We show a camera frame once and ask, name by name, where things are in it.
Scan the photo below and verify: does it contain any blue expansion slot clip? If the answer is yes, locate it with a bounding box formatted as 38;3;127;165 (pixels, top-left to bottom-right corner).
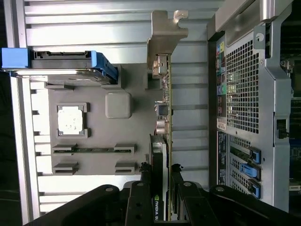
249;180;261;200
248;146;262;165
239;162;259;182

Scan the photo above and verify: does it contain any green RAM stick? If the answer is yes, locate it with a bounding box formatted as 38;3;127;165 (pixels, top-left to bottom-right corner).
70;147;116;153

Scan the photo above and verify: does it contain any grey parts rack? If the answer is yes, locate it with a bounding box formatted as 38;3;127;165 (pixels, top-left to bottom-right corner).
44;63;166;189

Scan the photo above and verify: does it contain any silver CPU chip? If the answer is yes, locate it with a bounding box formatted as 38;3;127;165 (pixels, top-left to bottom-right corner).
57;109;85;134

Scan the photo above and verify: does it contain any open PC case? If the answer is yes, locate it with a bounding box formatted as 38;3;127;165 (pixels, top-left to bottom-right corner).
206;0;301;214

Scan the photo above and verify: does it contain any hard disk in blue caddy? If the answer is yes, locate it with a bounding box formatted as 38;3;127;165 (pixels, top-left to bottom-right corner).
0;46;119;86

